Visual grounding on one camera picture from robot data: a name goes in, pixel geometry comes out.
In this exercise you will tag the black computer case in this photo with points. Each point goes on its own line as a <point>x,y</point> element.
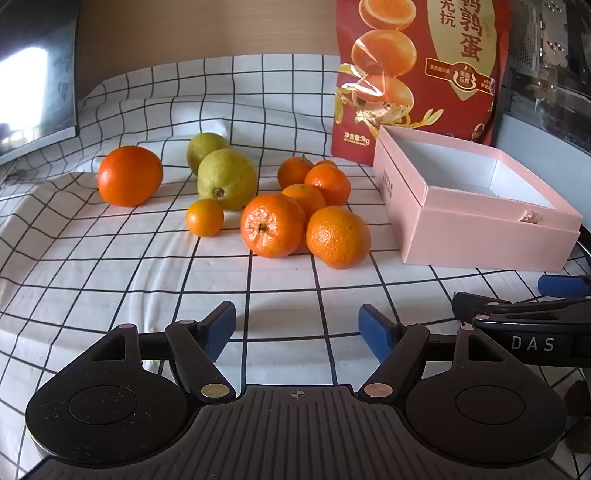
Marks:
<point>554,69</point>

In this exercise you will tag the small green guava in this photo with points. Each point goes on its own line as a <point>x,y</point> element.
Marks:
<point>203,147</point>

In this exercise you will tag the person's right hand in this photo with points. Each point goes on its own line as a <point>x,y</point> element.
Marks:
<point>581,415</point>

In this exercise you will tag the black monitor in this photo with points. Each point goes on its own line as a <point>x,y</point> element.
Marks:
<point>37,69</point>

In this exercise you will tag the small round kumquat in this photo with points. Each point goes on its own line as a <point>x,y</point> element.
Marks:
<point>204,218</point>

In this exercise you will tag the large orange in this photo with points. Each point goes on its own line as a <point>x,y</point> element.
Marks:
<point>130,175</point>

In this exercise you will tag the mandarin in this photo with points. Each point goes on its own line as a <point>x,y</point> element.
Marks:
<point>304,196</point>
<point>326,163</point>
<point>338,236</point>
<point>272,225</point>
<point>330,184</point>
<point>292,171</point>

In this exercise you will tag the large green guava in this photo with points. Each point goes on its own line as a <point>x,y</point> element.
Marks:
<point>231,179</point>

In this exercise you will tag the pink cardboard box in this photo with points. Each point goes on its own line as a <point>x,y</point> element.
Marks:
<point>461,230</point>

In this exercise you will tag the white checkered cloth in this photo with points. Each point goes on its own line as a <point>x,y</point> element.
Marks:
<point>138,277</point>

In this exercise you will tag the red snack bag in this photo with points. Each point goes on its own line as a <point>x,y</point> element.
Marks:
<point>415,69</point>

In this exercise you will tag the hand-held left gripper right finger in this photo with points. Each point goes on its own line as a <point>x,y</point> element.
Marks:
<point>374,330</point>

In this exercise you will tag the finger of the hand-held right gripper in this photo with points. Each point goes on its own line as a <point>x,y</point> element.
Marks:
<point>480,304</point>
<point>563,286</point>

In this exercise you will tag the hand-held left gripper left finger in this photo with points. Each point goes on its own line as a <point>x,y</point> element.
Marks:
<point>221,328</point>

